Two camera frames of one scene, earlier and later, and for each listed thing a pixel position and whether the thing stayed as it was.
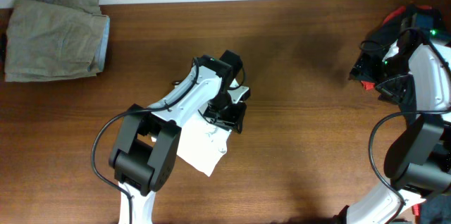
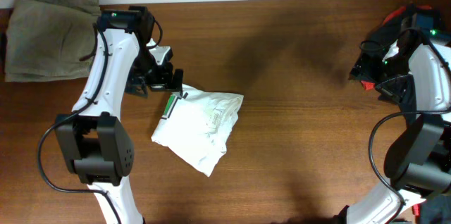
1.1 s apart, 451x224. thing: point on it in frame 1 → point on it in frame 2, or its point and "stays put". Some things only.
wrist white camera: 392,51 stays put
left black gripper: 234,117 → 162,81
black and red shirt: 436,210 stays put
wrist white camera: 236,94 → 163,54
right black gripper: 394,92 stays put
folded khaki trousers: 56,36 stays put
